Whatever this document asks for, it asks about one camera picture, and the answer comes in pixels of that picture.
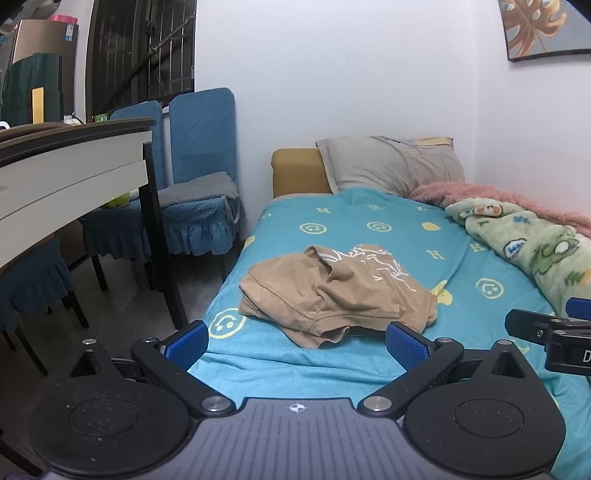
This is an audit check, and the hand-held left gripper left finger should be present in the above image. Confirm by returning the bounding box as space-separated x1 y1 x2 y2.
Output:
69 320 237 418

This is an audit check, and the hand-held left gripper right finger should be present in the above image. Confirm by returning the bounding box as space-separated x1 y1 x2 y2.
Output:
358 322 536 421

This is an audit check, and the tan printed t-shirt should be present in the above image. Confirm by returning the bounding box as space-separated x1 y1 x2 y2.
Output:
239 243 438 349

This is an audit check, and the green cartoon printed blanket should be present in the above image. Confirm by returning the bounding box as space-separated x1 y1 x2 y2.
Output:
444 198 591 319

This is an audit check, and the bed with blue patterned sheet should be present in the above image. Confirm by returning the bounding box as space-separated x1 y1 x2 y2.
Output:
187 187 591 480

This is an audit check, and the pink fluffy blanket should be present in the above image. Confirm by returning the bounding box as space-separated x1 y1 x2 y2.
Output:
409 181 591 239

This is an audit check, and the grey folded cloth on chair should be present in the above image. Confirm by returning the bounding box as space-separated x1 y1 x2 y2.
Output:
158 172 239 208

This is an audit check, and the blue covered chair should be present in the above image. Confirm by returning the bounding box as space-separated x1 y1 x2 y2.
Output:
158 88 246 283
79 100 165 292
0 237 89 376

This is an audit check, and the grey pillow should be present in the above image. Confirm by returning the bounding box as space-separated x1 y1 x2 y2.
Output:
315 136 465 195

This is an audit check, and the mustard headboard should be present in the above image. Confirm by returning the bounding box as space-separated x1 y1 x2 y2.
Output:
271 148 334 199

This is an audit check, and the white and dark table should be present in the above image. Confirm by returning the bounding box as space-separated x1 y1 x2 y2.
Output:
0 117 188 331

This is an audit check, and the yellow board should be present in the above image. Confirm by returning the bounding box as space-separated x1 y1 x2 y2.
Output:
31 87 46 125

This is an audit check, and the dark grille door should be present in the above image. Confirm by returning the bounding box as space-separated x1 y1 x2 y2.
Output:
87 0 197 123

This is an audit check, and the dark green covered chair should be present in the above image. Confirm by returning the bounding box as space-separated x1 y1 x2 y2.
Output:
1 52 64 126

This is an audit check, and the beige cabinet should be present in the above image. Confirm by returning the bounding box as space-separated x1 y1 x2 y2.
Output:
12 19 80 118

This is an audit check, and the leaf wall picture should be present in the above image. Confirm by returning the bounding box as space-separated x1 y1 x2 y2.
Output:
498 0 591 63

